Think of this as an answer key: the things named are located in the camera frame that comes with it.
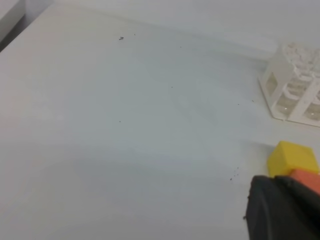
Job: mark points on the white test tube rack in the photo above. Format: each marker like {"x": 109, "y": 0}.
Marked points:
{"x": 291, "y": 84}

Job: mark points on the yellow cube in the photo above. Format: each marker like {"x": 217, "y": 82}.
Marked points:
{"x": 288, "y": 156}

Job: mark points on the orange cube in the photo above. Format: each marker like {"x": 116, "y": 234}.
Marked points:
{"x": 307, "y": 178}

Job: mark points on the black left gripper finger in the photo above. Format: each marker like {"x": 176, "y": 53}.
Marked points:
{"x": 281, "y": 208}

